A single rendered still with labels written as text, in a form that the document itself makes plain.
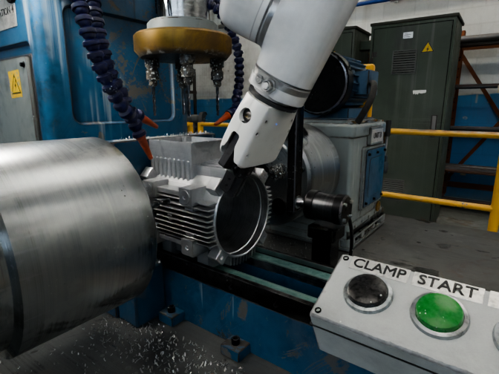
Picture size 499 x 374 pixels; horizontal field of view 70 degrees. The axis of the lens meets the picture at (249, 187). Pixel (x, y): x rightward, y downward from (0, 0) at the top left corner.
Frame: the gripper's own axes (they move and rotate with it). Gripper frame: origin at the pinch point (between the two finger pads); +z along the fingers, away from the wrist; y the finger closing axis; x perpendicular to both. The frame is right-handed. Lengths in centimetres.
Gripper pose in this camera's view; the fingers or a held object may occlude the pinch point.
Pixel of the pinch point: (232, 182)
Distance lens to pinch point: 57.5
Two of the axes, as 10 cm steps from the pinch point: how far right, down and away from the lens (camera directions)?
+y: 6.0, -1.7, 7.8
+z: -4.0, 7.8, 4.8
